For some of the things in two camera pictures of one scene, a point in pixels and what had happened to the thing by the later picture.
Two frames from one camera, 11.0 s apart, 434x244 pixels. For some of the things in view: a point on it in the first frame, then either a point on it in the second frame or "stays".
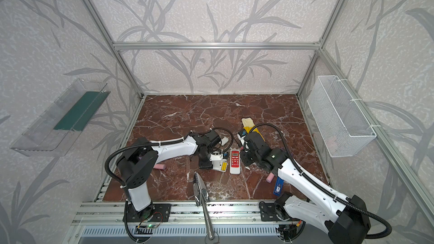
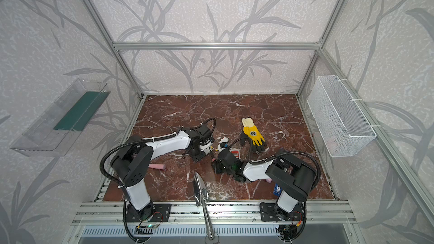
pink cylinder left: (160, 166) stays
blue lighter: (278, 186) stays
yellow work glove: (248, 124) stays
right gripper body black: (250, 139) -> (220, 164)
